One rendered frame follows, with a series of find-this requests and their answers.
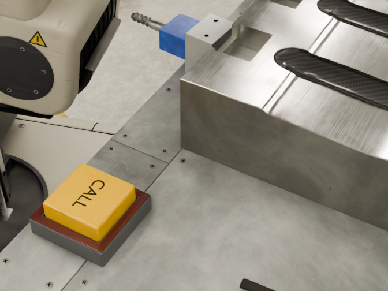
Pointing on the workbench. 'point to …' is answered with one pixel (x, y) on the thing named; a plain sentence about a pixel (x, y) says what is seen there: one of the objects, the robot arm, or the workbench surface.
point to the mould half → (295, 111)
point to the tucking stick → (253, 286)
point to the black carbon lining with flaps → (370, 88)
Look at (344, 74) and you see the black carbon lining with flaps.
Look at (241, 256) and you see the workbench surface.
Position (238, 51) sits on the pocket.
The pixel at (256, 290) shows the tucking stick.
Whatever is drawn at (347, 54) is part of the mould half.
